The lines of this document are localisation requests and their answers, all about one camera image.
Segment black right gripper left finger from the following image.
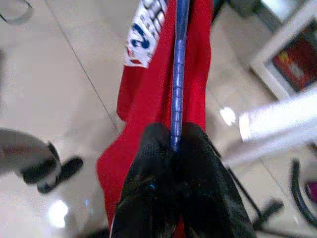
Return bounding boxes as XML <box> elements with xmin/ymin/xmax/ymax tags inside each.
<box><xmin>112</xmin><ymin>122</ymin><xmax>180</xmax><ymax>238</ymax></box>

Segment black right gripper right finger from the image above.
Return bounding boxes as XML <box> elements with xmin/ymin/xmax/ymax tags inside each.
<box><xmin>179</xmin><ymin>122</ymin><xmax>257</xmax><ymax>238</ymax></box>

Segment red shirt with white print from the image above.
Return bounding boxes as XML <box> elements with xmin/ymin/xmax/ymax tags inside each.
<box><xmin>96</xmin><ymin>0</ymin><xmax>215</xmax><ymax>238</ymax></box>

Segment blue plastic clothes hanger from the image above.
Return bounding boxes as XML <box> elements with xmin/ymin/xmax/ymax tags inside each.
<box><xmin>169</xmin><ymin>0</ymin><xmax>190</xmax><ymax>152</ymax></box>

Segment white clothes rack bar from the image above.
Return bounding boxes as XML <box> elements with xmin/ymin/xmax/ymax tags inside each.
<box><xmin>221</xmin><ymin>95</ymin><xmax>317</xmax><ymax>171</ymax></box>

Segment white framed red picture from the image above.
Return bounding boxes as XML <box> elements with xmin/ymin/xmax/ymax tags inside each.
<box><xmin>249</xmin><ymin>0</ymin><xmax>317</xmax><ymax>100</ymax></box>

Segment black curved cable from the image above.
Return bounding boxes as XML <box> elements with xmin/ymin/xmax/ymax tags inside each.
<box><xmin>289</xmin><ymin>158</ymin><xmax>317</xmax><ymax>227</ymax></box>

